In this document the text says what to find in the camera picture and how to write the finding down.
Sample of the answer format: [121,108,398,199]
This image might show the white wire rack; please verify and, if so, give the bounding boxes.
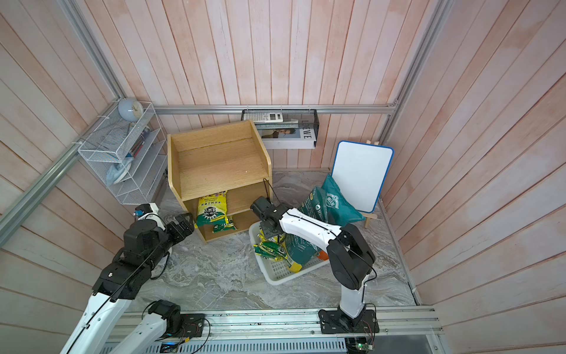
[78,101,167,206]

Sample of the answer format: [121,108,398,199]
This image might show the black mesh wall basket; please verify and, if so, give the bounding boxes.
[241,109,320,142]

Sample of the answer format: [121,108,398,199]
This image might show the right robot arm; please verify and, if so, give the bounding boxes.
[251,196,377,334]

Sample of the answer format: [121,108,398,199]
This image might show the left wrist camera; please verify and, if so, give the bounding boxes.
[134,203,161,221]

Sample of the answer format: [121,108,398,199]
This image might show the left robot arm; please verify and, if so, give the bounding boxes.
[62,212,205,353]

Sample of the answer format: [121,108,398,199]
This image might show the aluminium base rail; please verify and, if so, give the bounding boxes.
[77,304,445,354]

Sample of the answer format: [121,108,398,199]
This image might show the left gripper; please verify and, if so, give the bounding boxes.
[144,212,195,270]

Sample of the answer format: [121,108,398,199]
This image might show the white board blue frame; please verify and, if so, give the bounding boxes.
[331,141,394,213]

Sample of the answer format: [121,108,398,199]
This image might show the yellow green bag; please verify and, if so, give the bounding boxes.
[254,241,287,262]
[257,228,287,245]
[196,191,228,227]

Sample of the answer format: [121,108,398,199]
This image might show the wooden shelf cabinet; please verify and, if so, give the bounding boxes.
[167,121,273,243]

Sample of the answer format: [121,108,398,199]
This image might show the teal orange fertilizer bag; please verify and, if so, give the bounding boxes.
[317,173,367,260]

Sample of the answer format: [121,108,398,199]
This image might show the white calculator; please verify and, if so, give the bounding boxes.
[243,112,284,124]

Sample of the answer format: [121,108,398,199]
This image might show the white book box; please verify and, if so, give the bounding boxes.
[256,125,318,150]

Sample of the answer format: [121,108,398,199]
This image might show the round white lamp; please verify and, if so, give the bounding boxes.
[118,98,144,122]

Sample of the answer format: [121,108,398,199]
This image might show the dark green large fertilizer bag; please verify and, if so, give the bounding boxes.
[282,187,329,273]

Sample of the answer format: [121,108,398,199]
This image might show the small green bag bottom shelf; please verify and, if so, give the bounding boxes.
[212,221,237,234]

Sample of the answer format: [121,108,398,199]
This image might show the white plastic basket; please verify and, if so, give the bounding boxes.
[249,222,330,286]

